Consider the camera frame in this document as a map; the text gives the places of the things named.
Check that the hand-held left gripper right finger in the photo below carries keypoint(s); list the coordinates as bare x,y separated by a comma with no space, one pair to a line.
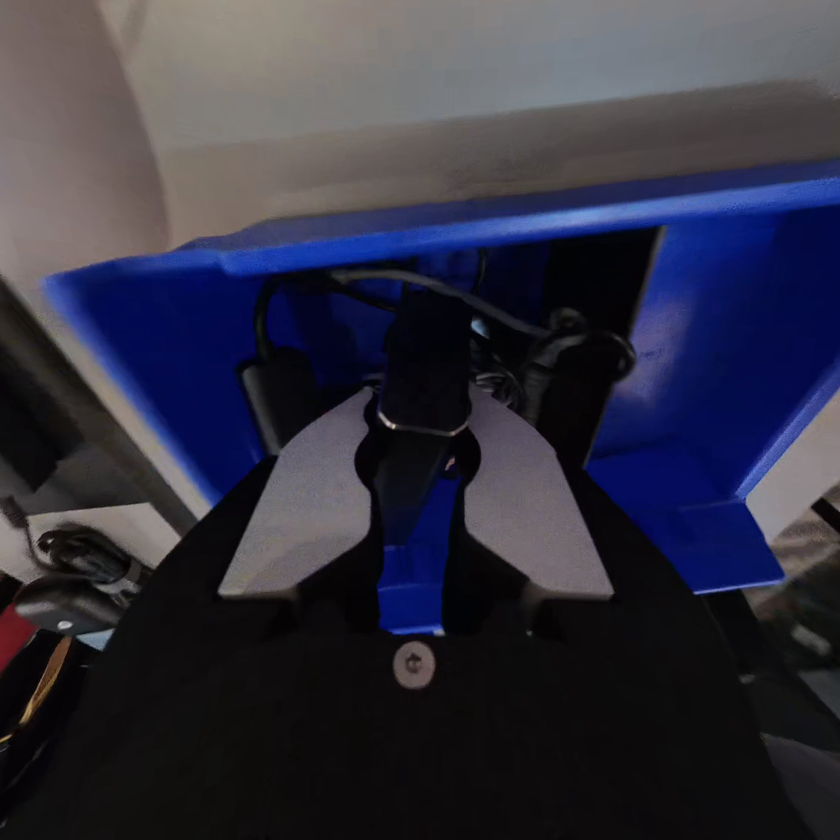
531,518

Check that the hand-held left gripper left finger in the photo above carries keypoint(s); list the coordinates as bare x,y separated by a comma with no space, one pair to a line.
302,518

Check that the black rectangular usb hub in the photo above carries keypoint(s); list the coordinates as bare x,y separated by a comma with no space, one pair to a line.
420,380

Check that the blue plastic bin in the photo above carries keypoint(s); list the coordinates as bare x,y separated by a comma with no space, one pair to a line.
689,328

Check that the black rounded device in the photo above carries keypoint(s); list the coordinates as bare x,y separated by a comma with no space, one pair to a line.
59,604

